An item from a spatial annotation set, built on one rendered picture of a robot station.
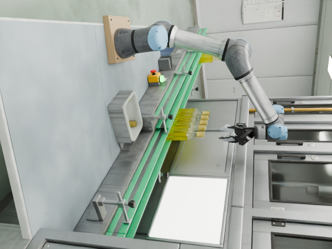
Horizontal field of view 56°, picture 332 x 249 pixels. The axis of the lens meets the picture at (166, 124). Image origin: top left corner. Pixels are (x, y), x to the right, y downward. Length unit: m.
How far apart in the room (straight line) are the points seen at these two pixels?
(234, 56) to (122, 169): 0.75
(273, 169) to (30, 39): 1.34
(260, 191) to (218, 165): 0.27
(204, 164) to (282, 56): 6.32
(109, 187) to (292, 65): 6.94
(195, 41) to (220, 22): 6.06
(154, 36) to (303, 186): 1.04
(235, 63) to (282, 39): 6.32
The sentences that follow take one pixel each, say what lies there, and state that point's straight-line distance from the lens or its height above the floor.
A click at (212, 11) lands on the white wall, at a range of 7.62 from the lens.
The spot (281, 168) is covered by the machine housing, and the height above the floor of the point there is 1.58.
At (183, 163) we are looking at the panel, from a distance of 1.80.
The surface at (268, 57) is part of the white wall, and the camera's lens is 7.89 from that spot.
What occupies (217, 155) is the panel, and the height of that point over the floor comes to 1.23.
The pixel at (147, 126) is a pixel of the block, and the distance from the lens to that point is 1.76.
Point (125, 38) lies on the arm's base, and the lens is 1.56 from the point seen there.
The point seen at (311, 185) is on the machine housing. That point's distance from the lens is 1.73.
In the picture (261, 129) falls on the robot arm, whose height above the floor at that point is 1.48.
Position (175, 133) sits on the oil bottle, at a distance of 1.79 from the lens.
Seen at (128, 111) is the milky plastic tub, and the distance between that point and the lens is 1.71.
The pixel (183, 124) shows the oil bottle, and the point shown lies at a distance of 1.84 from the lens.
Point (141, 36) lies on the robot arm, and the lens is 1.53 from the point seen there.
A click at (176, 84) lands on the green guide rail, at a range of 2.12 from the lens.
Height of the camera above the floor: 1.46
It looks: 17 degrees down
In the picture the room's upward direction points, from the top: 90 degrees clockwise
